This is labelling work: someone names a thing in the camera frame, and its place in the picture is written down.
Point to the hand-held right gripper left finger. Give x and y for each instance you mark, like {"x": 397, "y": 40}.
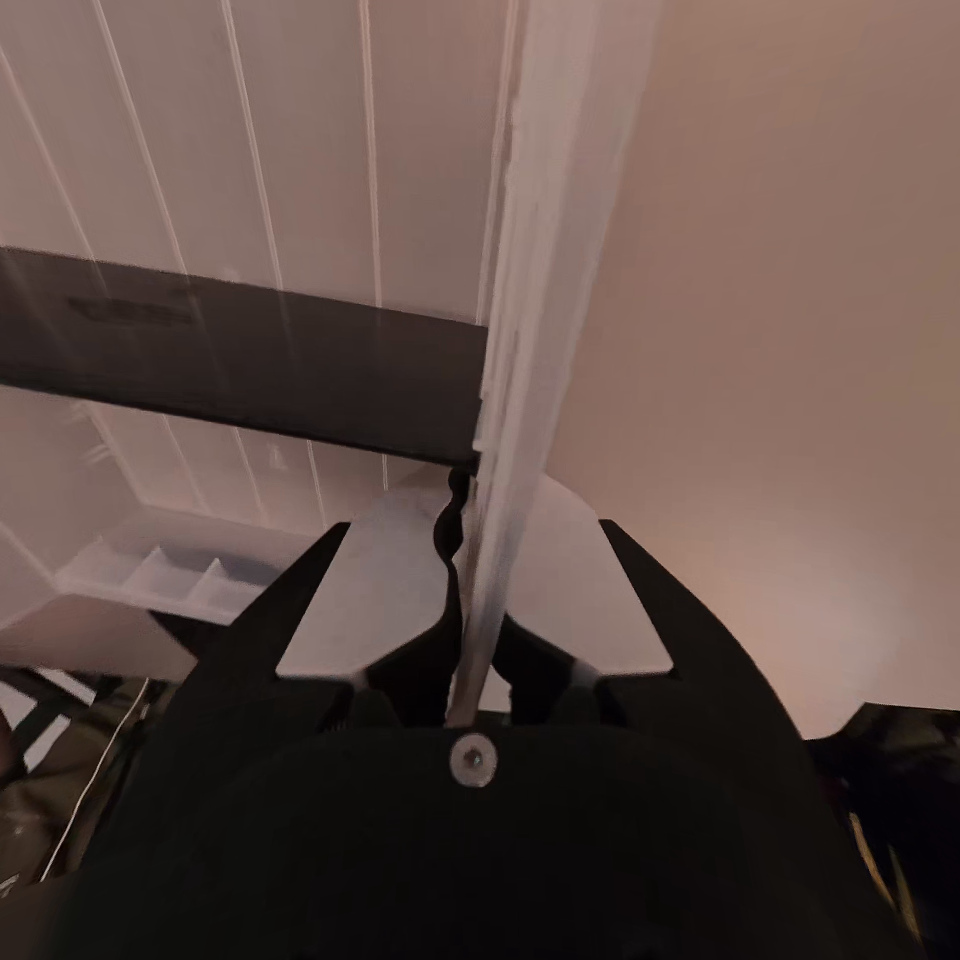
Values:
{"x": 360, "y": 600}

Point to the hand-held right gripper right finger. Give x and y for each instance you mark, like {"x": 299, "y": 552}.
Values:
{"x": 592, "y": 600}

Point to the clear plastic bin with divider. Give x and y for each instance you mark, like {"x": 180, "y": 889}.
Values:
{"x": 300, "y": 150}

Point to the black bin divider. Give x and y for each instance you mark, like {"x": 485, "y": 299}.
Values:
{"x": 225, "y": 352}

